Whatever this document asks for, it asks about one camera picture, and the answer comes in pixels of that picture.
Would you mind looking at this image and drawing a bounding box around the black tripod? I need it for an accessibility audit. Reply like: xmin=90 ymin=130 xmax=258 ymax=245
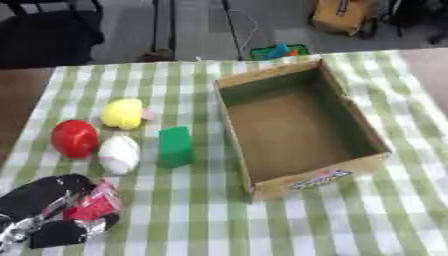
xmin=147 ymin=0 xmax=247 ymax=62

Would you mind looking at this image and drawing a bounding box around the red toy apple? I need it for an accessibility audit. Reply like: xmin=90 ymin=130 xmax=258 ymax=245
xmin=49 ymin=119 xmax=102 ymax=159

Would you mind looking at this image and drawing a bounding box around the tan cardboard box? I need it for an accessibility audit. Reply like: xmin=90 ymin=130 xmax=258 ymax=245
xmin=211 ymin=58 xmax=394 ymax=202

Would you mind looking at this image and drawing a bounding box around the yellow toy fruit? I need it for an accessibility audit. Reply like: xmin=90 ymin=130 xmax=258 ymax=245
xmin=99 ymin=98 xmax=158 ymax=131

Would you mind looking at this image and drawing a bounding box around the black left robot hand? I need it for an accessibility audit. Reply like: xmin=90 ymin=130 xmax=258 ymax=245
xmin=0 ymin=173 xmax=123 ymax=250

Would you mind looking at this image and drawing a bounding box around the black chair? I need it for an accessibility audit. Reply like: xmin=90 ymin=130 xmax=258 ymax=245
xmin=0 ymin=0 xmax=107 ymax=69

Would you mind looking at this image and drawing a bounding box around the green rectangular block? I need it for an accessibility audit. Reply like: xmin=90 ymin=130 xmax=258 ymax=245
xmin=155 ymin=125 xmax=196 ymax=169

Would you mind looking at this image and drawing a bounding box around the red crinkly packet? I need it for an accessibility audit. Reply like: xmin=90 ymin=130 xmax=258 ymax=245
xmin=61 ymin=178 xmax=126 ymax=222

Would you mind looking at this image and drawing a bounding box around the white toy egg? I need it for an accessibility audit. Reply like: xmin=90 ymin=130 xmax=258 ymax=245
xmin=96 ymin=135 xmax=142 ymax=176

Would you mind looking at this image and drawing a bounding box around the tan cardboard carton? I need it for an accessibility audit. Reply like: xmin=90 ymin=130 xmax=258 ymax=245
xmin=308 ymin=0 xmax=378 ymax=37

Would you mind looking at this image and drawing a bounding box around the green basket with toys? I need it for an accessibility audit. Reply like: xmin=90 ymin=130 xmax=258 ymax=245
xmin=248 ymin=43 xmax=312 ymax=61

